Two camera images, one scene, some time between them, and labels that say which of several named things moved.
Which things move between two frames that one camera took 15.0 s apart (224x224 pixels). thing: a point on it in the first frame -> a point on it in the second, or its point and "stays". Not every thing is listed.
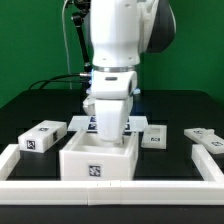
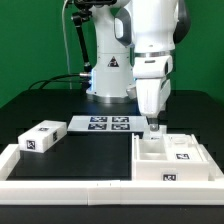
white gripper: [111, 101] -> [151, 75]
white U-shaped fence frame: [112, 192] stays
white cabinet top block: [42, 136] stays
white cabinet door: [207, 138] -> [182, 148]
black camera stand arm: [82, 8] stays
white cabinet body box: [87, 158] -> [150, 163]
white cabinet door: [155, 137] stays
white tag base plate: [89, 124] stays
